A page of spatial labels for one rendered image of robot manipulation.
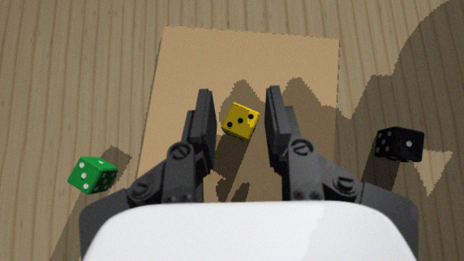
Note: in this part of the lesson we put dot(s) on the black die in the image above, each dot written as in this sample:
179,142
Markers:
399,144

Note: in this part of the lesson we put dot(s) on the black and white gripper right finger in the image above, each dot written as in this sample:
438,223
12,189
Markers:
308,176

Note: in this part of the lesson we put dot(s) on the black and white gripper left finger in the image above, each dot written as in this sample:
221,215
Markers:
177,179

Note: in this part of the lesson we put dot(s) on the yellow die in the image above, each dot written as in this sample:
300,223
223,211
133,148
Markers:
240,122

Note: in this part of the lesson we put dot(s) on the green die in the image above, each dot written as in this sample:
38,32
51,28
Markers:
92,175

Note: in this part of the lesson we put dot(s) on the tan flat mat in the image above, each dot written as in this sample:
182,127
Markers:
238,66

